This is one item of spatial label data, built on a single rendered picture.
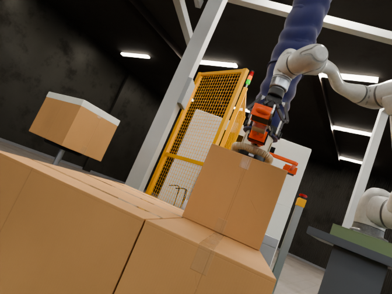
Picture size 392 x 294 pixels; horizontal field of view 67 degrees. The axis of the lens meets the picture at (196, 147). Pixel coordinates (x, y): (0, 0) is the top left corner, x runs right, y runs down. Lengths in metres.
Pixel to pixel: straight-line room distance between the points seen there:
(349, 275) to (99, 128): 2.05
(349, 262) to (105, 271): 1.25
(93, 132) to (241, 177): 1.50
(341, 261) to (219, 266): 1.02
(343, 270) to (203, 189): 0.83
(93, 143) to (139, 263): 1.83
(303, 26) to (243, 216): 1.21
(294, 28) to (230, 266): 1.54
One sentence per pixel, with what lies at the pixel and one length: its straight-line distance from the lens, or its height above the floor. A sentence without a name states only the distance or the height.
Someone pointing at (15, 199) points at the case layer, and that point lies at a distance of 1.11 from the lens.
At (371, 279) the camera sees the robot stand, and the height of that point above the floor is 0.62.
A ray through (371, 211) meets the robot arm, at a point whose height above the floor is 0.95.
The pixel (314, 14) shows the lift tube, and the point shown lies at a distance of 2.10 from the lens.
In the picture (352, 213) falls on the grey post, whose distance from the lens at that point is 5.23.
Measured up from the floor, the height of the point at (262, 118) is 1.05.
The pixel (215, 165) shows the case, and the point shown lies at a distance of 1.49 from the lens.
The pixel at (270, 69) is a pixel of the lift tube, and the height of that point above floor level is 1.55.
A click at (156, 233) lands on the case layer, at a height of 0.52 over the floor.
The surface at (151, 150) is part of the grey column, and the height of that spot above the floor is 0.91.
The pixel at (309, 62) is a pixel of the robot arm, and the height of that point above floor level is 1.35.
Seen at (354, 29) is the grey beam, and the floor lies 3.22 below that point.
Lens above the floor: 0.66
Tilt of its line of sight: 9 degrees up
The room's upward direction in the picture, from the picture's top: 23 degrees clockwise
